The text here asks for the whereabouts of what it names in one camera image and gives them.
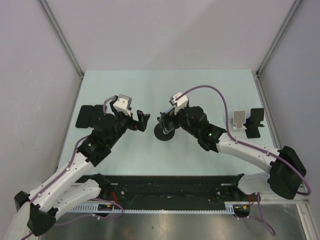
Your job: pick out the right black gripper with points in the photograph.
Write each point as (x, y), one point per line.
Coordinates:
(168, 118)

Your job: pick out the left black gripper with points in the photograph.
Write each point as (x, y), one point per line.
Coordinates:
(140, 125)

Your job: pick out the black round base phone stand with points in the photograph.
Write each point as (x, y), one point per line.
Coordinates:
(164, 135)

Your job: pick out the black phone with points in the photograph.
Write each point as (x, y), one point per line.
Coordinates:
(97, 116)
(84, 117)

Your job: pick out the white phone stand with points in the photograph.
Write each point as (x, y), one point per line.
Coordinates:
(238, 121)

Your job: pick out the phone with light blue case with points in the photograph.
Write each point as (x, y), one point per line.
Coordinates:
(169, 117)

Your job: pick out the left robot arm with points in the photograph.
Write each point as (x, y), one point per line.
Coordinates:
(49, 201)

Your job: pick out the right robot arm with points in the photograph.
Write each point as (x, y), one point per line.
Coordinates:
(283, 169)

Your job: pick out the black folding phone stand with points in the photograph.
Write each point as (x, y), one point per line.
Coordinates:
(254, 122)

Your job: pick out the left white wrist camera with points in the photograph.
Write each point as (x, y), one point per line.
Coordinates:
(122, 104)

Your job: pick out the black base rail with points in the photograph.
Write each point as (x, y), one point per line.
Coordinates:
(176, 193)

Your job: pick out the left aluminium frame post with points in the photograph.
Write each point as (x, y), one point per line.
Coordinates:
(57, 30)

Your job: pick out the aluminium frame post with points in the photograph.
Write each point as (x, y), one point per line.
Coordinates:
(289, 17)
(57, 30)

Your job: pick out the right aluminium frame post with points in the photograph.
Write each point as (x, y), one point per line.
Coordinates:
(289, 17)

